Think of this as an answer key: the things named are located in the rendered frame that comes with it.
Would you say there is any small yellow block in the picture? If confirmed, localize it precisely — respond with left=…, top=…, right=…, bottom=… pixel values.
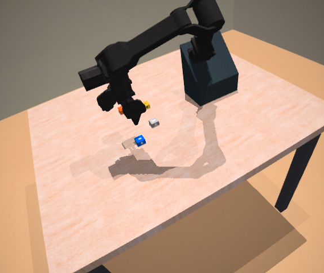
left=143, top=101, right=150, bottom=109

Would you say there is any small blue block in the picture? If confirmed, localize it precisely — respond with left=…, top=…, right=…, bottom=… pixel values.
left=134, top=135, right=146, bottom=147

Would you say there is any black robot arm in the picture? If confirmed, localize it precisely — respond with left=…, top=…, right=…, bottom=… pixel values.
left=78, top=0, right=225, bottom=111

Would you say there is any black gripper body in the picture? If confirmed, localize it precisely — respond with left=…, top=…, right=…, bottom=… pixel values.
left=110, top=77, right=146, bottom=119

